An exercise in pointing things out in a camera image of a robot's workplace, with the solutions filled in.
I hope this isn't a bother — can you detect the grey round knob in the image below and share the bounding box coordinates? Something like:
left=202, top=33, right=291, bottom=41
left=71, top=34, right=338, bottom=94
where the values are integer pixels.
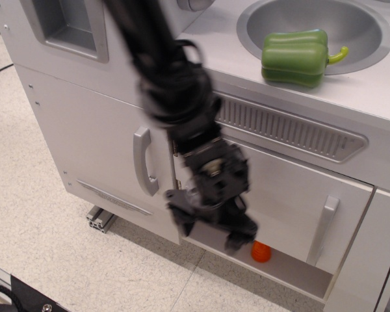
left=177, top=0, right=215, bottom=12

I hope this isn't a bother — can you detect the green toy bell pepper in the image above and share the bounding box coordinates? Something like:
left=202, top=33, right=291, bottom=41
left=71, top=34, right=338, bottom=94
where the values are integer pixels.
left=261, top=29, right=349, bottom=88

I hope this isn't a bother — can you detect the grey cabinet door handle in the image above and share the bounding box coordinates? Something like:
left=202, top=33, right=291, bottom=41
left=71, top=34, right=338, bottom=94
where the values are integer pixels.
left=306, top=195, right=340, bottom=266

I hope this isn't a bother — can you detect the white cabinet door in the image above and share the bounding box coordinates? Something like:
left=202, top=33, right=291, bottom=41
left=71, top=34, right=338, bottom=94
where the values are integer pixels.
left=225, top=136, right=374, bottom=274

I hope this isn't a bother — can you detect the grey ice dispenser recess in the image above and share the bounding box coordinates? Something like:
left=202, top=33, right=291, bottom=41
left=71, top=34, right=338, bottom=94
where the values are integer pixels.
left=20, top=0, right=109, bottom=63

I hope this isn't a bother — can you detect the white toy sink cabinet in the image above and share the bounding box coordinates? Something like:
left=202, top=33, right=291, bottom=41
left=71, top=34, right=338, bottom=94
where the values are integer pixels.
left=175, top=1, right=390, bottom=311

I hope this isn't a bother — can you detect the grey fridge door handle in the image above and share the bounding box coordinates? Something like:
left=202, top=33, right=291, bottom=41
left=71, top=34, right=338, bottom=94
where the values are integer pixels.
left=133, top=126, right=159, bottom=196

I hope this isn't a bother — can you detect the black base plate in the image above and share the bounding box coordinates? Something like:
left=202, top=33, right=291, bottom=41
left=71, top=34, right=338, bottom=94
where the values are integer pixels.
left=0, top=275, right=68, bottom=312

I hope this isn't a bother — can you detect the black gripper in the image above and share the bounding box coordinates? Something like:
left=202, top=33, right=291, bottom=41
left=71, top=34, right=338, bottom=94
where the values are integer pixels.
left=165, top=190, right=258, bottom=254

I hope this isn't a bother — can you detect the silver fridge emblem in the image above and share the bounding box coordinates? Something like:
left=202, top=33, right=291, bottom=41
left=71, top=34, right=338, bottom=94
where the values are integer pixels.
left=77, top=179, right=153, bottom=216

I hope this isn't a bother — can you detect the aluminium extrusion bar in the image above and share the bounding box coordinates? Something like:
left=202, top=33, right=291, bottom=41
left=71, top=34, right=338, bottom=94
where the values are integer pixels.
left=86, top=205, right=117, bottom=233

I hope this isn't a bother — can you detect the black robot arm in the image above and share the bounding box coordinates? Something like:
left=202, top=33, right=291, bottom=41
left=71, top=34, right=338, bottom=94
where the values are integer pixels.
left=105, top=1, right=258, bottom=252

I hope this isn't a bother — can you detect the orange toy carrot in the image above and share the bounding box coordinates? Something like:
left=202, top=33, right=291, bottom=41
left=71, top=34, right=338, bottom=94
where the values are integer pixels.
left=250, top=240, right=272, bottom=263

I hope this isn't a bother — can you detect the silver toy sink basin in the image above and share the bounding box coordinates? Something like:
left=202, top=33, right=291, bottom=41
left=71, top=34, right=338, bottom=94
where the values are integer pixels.
left=236, top=0, right=390, bottom=76

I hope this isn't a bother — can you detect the grey vent panel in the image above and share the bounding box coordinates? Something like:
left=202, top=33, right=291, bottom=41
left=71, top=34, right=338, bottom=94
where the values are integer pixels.
left=216, top=92, right=369, bottom=163

